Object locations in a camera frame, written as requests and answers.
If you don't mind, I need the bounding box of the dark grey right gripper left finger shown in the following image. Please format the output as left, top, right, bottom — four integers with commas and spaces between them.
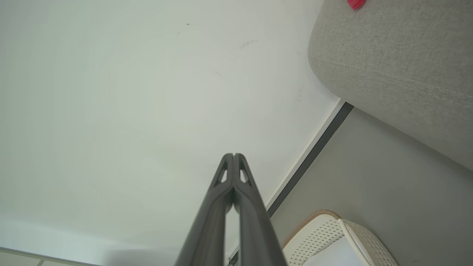
176, 153, 235, 266

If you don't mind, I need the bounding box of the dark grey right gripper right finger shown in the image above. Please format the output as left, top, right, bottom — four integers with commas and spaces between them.
234, 153, 289, 266

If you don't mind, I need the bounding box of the white perforated laundry basket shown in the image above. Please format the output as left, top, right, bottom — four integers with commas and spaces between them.
283, 209, 399, 266

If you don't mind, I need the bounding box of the white black baseboard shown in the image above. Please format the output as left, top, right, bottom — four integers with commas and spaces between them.
226, 99, 354, 266

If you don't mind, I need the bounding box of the grey fabric sofa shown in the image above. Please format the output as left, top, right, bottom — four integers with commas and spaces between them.
308, 0, 473, 171

